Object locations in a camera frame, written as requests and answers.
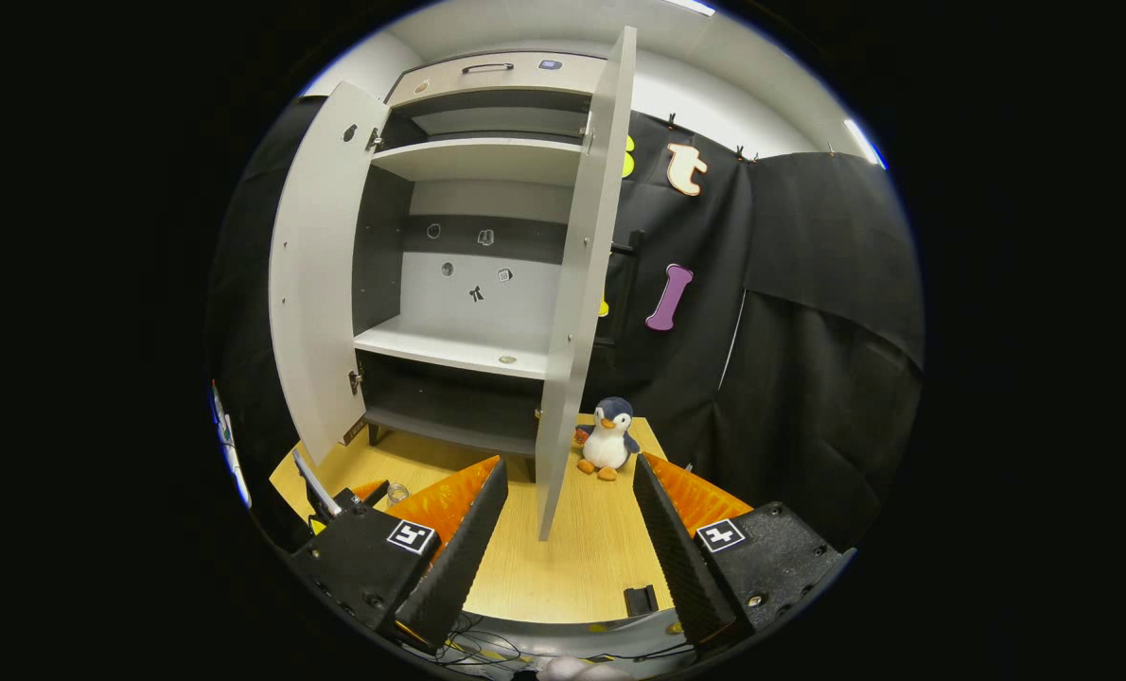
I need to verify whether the white wooden cabinet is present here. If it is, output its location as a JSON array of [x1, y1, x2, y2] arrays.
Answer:
[[350, 49, 611, 460]]

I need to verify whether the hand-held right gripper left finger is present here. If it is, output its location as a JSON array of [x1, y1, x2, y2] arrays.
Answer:
[[284, 456, 511, 654]]

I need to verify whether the penguin plush toy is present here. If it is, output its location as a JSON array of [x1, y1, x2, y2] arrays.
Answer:
[[574, 397, 642, 481]]

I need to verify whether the white cabinet door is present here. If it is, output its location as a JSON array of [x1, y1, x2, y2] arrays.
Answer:
[[268, 80, 392, 466], [535, 26, 640, 542]]

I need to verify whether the white cabinet drawer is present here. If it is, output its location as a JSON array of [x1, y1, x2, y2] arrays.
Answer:
[[388, 52, 609, 110]]

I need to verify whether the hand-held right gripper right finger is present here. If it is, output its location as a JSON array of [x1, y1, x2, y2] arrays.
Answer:
[[631, 452, 857, 654]]

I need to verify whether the black backdrop cloth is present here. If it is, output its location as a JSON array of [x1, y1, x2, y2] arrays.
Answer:
[[205, 95, 925, 559]]

